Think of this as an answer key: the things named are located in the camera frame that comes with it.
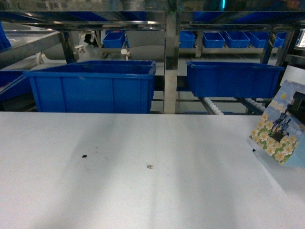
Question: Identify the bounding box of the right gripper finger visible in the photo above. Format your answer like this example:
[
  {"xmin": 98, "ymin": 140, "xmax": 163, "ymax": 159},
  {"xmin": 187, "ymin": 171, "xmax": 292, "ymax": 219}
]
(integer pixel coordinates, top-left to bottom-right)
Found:
[{"xmin": 288, "ymin": 92, "xmax": 305, "ymax": 124}]

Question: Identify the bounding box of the flower gift bag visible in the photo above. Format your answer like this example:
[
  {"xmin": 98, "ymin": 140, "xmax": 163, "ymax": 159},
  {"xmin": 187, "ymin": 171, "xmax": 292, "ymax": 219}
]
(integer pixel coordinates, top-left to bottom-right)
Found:
[{"xmin": 250, "ymin": 81, "xmax": 305, "ymax": 167}]

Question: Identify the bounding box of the blue bin right shelf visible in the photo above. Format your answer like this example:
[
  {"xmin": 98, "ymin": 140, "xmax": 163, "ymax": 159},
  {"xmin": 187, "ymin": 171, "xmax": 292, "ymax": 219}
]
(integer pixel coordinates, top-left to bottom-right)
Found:
[{"xmin": 186, "ymin": 61, "xmax": 284, "ymax": 98}]

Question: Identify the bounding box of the blue bin behind table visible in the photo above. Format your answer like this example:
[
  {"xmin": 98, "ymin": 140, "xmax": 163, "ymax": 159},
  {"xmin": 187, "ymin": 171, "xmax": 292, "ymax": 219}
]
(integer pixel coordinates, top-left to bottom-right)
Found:
[{"xmin": 23, "ymin": 61, "xmax": 156, "ymax": 114}]

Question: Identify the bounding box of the steel shelf rack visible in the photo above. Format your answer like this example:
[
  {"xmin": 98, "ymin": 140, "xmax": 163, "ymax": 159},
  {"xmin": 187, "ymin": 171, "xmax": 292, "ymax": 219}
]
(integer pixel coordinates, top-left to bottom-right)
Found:
[{"xmin": 0, "ymin": 2, "xmax": 305, "ymax": 114}]

